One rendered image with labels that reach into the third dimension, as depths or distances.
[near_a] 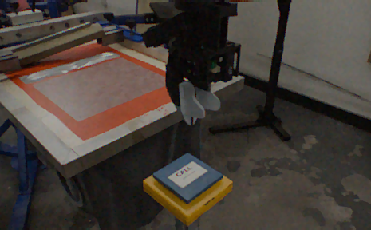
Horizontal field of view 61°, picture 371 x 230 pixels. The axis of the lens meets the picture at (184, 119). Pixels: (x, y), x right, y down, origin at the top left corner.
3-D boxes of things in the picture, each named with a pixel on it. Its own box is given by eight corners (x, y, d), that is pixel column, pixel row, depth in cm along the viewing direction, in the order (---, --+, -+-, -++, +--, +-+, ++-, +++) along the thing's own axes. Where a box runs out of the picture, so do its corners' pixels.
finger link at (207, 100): (211, 135, 52) (214, 84, 47) (186, 121, 56) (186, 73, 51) (223, 128, 54) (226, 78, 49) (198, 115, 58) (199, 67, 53)
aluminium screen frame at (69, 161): (243, 88, 97) (244, 77, 95) (66, 180, 63) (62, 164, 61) (104, 33, 145) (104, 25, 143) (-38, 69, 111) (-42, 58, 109)
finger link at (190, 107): (198, 143, 50) (199, 91, 45) (173, 128, 54) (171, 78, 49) (211, 135, 52) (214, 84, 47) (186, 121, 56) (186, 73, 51)
